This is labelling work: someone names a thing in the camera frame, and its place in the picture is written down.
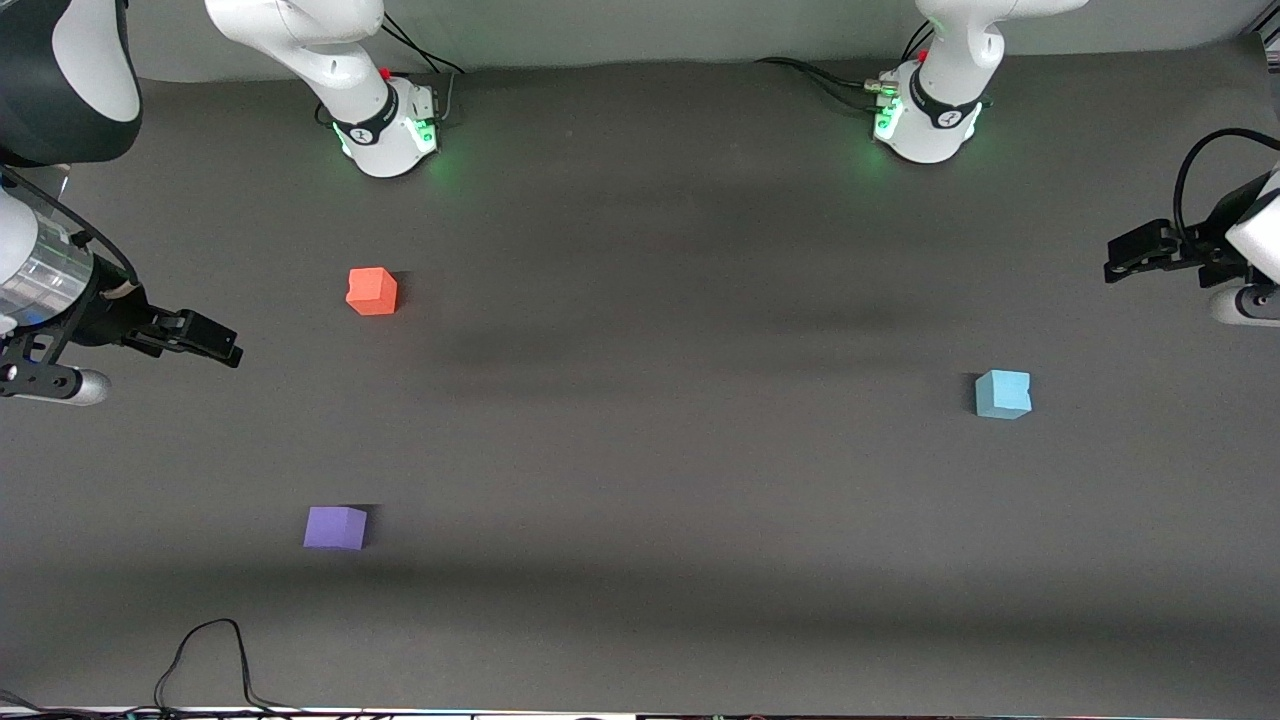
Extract dark grey table mat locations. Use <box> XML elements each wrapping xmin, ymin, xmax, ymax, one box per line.
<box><xmin>0</xmin><ymin>35</ymin><xmax>1280</xmax><ymax>715</ymax></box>

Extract orange foam block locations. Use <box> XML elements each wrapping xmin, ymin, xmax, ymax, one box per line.
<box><xmin>346</xmin><ymin>267</ymin><xmax>399</xmax><ymax>317</ymax></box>

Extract light blue foam block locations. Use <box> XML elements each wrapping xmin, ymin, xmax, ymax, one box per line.
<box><xmin>975</xmin><ymin>369</ymin><xmax>1032</xmax><ymax>420</ymax></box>

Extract thin black looped cable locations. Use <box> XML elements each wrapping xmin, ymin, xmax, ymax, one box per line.
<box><xmin>153</xmin><ymin>618</ymin><xmax>301</xmax><ymax>715</ymax></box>

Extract black arm base cables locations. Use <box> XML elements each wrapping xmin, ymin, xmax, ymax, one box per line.
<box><xmin>378</xmin><ymin>10</ymin><xmax>467</xmax><ymax>129</ymax></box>
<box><xmin>754</xmin><ymin>20</ymin><xmax>936</xmax><ymax>113</ymax></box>

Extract black right arm base cables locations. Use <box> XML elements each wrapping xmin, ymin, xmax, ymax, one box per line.
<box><xmin>378</xmin><ymin>10</ymin><xmax>467</xmax><ymax>129</ymax></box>

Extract purple foam block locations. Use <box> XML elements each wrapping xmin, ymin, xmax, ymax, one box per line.
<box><xmin>303</xmin><ymin>506</ymin><xmax>368</xmax><ymax>551</ymax></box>

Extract black left arm base cables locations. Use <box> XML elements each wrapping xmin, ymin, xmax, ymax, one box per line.
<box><xmin>754</xmin><ymin>20</ymin><xmax>936</xmax><ymax>113</ymax></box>

